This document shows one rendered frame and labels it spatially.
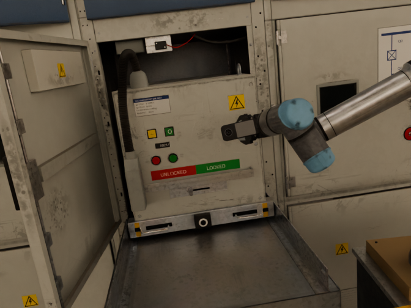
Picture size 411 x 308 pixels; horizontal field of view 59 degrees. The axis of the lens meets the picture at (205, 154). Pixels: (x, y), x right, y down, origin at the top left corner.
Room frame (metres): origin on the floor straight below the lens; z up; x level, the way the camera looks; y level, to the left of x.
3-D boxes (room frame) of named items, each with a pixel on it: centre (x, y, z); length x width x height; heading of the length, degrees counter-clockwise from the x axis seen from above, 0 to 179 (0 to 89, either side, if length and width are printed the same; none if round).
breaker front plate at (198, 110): (1.25, 0.04, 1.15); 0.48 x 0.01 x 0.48; 95
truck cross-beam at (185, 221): (1.26, 0.04, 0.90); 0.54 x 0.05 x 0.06; 95
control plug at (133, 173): (1.16, 0.24, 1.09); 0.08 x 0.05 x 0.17; 5
